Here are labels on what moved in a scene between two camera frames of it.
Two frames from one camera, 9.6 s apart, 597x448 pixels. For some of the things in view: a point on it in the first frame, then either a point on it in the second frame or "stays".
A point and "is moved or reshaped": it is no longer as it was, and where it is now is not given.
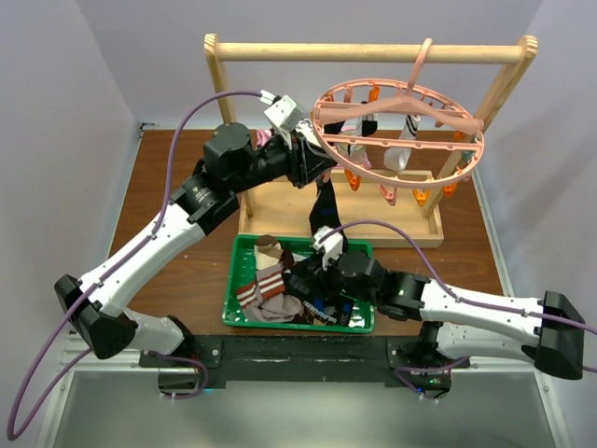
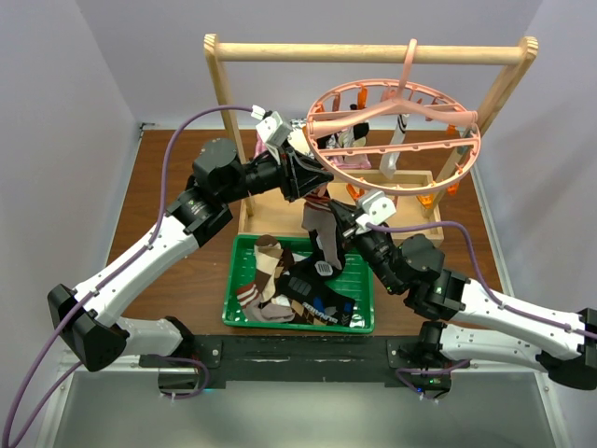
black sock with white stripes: x=324 y=212 → x=322 y=267
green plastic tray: x=242 y=261 stays
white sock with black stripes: x=397 y=158 is moved or reshaped
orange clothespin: x=421 y=195 is moved or reshaped
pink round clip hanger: x=398 y=133 is moved or reshaped
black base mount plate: x=298 y=359 stays
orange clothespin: x=354 y=180 → x=355 y=195
